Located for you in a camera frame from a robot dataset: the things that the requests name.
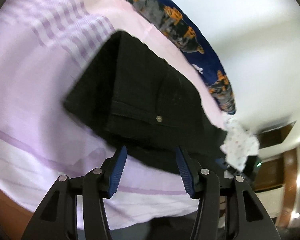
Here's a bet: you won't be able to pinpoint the navy blue cat-print pillow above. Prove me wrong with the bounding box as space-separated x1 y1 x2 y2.
125 0 236 115

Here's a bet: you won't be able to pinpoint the pink purple checked bedsheet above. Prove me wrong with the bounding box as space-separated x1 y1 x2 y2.
0 0 227 230

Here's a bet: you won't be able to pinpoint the black denim pants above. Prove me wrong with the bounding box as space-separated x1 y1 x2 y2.
63 31 226 176

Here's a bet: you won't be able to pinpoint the white patterned cover cloth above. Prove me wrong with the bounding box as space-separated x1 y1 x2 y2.
221 114 259 171

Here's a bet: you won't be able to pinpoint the wall-mounted black television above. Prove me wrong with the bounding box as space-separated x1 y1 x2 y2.
255 121 296 149

